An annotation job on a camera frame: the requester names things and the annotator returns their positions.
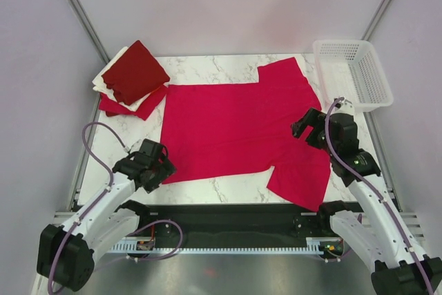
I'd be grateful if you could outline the bright red t shirt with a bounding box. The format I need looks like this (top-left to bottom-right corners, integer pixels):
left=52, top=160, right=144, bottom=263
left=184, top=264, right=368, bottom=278
left=160, top=58, right=331, bottom=211

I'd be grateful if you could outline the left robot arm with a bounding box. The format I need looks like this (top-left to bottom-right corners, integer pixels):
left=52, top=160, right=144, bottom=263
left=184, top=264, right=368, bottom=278
left=37, top=139, right=176, bottom=294

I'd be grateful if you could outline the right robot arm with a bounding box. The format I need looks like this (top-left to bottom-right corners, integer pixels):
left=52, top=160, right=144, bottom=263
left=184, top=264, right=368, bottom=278
left=291, top=97, right=441, bottom=294

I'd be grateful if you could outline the white plastic basket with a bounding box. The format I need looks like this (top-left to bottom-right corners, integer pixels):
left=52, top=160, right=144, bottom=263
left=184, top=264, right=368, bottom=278
left=313, top=39, right=394, bottom=113

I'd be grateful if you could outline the red folded shirt bottom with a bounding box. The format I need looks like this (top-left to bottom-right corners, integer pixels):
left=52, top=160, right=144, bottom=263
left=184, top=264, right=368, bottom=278
left=99, top=86, right=169, bottom=120

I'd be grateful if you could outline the dark red folded shirt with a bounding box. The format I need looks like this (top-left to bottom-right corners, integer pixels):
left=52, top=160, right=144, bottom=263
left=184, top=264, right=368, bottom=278
left=102, top=40, right=170, bottom=106

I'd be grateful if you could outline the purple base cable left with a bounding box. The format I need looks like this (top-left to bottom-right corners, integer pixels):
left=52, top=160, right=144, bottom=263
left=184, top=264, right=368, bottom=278
left=93, top=218, right=183, bottom=272

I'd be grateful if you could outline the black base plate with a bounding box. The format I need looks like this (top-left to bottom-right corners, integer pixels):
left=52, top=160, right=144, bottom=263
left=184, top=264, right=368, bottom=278
left=79, top=203, right=403, bottom=249

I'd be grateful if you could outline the right aluminium frame post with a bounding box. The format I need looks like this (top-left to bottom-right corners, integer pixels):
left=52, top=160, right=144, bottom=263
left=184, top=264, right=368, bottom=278
left=361, top=0, right=414, bottom=42

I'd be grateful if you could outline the aluminium frame post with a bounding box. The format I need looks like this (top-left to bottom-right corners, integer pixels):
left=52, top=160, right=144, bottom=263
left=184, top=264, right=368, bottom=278
left=68, top=0, right=110, bottom=64
left=361, top=0, right=414, bottom=42

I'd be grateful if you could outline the white slotted cable duct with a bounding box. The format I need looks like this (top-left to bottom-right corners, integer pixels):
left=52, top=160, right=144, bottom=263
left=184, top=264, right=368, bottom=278
left=108, top=237, right=340, bottom=255

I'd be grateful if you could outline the left aluminium frame post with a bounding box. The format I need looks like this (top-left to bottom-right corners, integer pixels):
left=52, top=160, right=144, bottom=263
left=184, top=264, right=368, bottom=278
left=68, top=0, right=110, bottom=64

